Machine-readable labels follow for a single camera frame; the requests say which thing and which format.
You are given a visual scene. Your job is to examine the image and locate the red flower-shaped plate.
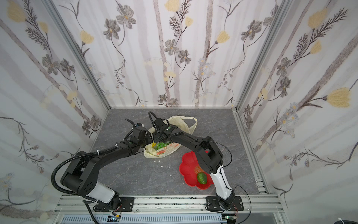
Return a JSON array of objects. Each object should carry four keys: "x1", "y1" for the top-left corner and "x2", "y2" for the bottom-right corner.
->
[{"x1": 179, "y1": 152, "x2": 213, "y2": 190}]

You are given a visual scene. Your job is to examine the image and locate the yellow printed plastic bag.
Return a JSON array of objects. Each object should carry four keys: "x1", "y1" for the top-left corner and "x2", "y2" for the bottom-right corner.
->
[{"x1": 144, "y1": 115, "x2": 198, "y2": 159}]

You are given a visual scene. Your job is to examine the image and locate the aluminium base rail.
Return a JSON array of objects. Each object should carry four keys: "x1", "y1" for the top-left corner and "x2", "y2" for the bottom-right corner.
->
[{"x1": 54, "y1": 195, "x2": 284, "y2": 214}]

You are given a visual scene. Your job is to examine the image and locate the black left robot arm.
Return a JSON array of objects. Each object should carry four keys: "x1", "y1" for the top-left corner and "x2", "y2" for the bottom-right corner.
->
[{"x1": 60, "y1": 123, "x2": 153, "y2": 211}]

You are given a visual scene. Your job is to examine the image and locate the white slotted cable duct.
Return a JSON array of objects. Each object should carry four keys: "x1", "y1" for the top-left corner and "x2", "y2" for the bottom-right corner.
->
[{"x1": 60, "y1": 214, "x2": 227, "y2": 224}]

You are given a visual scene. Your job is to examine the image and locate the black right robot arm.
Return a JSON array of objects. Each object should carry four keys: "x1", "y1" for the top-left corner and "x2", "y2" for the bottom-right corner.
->
[{"x1": 151, "y1": 117, "x2": 235, "y2": 211}]

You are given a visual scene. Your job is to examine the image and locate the black left corrugated cable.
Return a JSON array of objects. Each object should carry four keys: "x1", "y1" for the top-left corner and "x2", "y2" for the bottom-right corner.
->
[{"x1": 51, "y1": 148, "x2": 118, "y2": 195}]

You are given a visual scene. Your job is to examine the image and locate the green grape bunch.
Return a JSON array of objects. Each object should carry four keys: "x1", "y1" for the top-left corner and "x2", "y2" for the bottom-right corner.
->
[{"x1": 153, "y1": 142, "x2": 168, "y2": 151}]

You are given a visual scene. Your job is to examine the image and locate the dark green avocado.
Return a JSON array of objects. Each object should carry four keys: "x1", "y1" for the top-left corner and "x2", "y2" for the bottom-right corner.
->
[{"x1": 197, "y1": 172, "x2": 208, "y2": 185}]

